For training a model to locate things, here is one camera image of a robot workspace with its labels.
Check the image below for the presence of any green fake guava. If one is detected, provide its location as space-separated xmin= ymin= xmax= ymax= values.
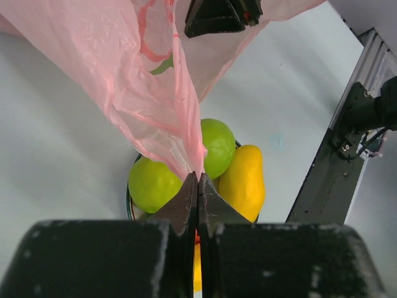
xmin=200 ymin=118 xmax=236 ymax=179

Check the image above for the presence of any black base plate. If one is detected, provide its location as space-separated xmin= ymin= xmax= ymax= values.
xmin=286 ymin=82 xmax=372 ymax=224

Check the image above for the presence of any aluminium frame rail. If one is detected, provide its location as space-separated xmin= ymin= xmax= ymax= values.
xmin=329 ymin=28 xmax=396 ymax=129

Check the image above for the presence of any yellow fake banana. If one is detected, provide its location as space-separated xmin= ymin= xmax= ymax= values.
xmin=193 ymin=243 xmax=202 ymax=292

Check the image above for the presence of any green fake pear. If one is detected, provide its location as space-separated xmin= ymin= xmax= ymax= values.
xmin=128 ymin=157 xmax=182 ymax=214

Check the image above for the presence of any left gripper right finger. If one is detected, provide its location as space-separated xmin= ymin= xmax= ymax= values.
xmin=197 ymin=174 xmax=385 ymax=297

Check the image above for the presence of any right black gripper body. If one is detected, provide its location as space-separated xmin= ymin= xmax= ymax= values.
xmin=184 ymin=0 xmax=263 ymax=38

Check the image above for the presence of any yellow fake starfruit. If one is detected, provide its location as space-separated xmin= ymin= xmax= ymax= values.
xmin=218 ymin=145 xmax=265 ymax=222

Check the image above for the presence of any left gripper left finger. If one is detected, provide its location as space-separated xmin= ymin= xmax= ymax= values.
xmin=1 ymin=173 xmax=198 ymax=297

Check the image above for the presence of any pink plastic bag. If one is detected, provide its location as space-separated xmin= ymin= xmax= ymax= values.
xmin=1 ymin=1 xmax=318 ymax=178

